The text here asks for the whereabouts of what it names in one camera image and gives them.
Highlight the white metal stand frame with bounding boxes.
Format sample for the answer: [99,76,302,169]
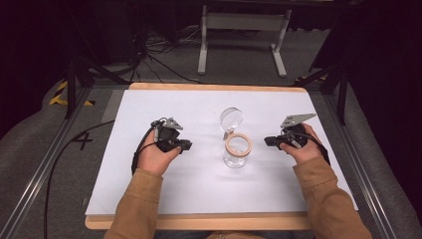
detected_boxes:
[197,4,293,79]

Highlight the yellow black floor tape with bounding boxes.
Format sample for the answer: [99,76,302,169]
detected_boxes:
[48,80,97,108]

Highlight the black tripod stand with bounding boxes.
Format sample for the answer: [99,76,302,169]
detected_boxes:
[63,49,131,120]
[292,63,350,126]

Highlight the person's left hand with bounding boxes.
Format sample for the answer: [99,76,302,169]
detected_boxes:
[136,129,183,176]

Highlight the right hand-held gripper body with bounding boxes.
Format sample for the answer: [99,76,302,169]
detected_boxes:
[279,113,317,149]

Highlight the black floor cable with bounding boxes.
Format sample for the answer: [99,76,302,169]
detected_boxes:
[43,119,115,239]

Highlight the glass jar with wooden rim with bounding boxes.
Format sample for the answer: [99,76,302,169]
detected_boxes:
[222,131,254,169]

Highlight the aluminium floor rail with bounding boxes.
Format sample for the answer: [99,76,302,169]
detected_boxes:
[0,87,93,239]
[321,94,398,239]

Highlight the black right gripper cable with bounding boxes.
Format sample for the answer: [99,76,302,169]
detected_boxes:
[282,128,331,166]

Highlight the person's right hand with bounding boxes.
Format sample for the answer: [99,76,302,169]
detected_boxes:
[279,122,323,164]

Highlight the white table sheet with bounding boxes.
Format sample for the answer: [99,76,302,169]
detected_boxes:
[85,89,359,217]

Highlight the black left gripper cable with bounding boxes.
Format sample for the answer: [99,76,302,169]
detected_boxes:
[130,117,168,176]

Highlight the round glass jar lid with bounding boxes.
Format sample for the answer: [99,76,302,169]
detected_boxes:
[218,106,245,140]

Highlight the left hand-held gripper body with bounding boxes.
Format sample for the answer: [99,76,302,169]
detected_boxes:
[153,117,187,154]

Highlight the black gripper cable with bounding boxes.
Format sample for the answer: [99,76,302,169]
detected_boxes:
[282,128,331,166]
[130,117,168,176]

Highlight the bundle of black floor cables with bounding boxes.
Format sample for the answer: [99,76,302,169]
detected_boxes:
[128,23,204,85]

